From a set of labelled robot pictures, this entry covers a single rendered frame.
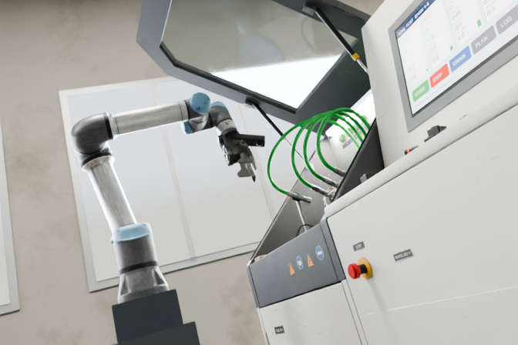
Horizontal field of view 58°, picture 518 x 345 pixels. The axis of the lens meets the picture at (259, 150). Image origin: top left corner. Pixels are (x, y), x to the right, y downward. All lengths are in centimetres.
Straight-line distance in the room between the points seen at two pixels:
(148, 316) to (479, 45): 109
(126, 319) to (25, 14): 311
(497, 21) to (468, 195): 44
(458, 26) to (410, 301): 65
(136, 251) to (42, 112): 233
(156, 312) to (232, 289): 189
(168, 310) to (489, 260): 87
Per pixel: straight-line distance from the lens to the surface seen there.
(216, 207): 333
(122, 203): 166
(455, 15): 127
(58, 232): 334
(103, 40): 393
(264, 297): 178
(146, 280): 144
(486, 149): 84
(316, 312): 144
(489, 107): 82
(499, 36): 115
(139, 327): 140
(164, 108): 165
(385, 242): 107
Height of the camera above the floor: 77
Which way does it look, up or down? 19 degrees up
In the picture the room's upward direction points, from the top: 17 degrees counter-clockwise
